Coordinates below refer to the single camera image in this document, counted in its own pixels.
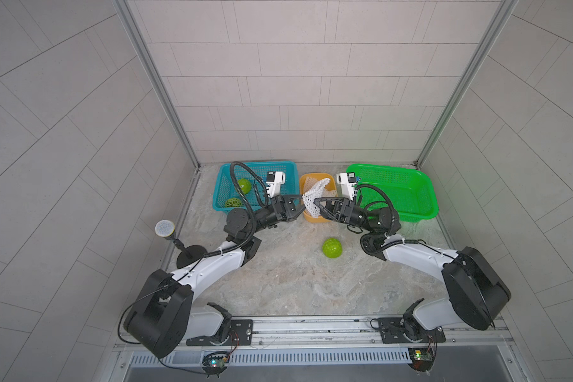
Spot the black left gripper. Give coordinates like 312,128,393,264
247,201,309,237

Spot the white foam net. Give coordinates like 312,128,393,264
302,177,336,217

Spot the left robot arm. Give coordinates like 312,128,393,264
120,162,305,359

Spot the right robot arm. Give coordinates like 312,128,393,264
303,186,512,342

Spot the green custard apple in basket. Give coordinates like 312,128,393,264
237,178,252,195

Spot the dark green netted custard apple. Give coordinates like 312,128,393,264
224,197,244,208

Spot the yellow plastic tub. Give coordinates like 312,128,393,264
299,173,337,223

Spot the teal plastic basket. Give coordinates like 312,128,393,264
212,161,300,213

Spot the green plastic basket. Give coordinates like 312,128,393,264
347,163,439,223

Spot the left circuit board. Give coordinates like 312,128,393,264
202,352,230,377

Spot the circuit board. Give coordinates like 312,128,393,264
408,348,435,372
202,352,230,377

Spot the right circuit board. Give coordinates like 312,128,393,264
408,348,435,372

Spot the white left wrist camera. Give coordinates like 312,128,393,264
265,171,286,198

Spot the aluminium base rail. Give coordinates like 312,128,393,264
113,315,516,371

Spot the aluminium corner post left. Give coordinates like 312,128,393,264
113,0,202,170

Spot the aluminium corner post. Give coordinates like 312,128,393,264
113,0,202,170
415,0,518,170

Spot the aluminium corner post right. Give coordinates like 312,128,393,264
415,0,518,170

